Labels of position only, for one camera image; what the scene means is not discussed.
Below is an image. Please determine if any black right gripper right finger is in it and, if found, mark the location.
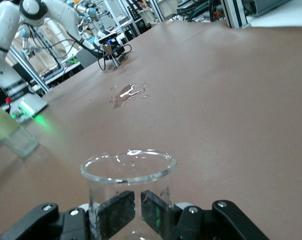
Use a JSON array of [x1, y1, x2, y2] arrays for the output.
[[140, 189, 270, 240]]

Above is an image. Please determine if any green bottle with clear base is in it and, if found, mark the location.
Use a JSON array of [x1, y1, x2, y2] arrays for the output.
[[0, 99, 40, 159]]

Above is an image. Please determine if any clear glass measuring beaker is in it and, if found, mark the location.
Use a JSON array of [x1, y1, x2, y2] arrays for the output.
[[80, 149, 179, 240]]

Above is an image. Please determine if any steel double-cone jigger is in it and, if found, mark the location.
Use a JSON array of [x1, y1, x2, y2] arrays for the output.
[[102, 43, 122, 68]]

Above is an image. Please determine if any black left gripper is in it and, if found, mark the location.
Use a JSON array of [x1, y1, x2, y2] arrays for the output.
[[103, 39, 127, 61]]

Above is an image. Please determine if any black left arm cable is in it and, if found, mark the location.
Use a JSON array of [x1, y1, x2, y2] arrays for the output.
[[97, 43, 133, 72]]

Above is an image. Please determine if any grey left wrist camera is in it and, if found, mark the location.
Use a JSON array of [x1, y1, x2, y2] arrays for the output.
[[98, 34, 119, 45]]

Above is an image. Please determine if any spilled liquid puddle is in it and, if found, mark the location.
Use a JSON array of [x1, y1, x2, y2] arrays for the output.
[[108, 81, 157, 110]]

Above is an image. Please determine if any aluminium profile frame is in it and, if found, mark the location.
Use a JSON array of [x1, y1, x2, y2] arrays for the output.
[[5, 0, 252, 95]]

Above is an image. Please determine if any brown table mat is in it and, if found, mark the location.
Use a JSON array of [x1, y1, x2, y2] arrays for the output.
[[0, 18, 302, 240]]

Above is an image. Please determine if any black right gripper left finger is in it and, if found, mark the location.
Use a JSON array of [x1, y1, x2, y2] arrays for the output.
[[0, 189, 137, 240]]

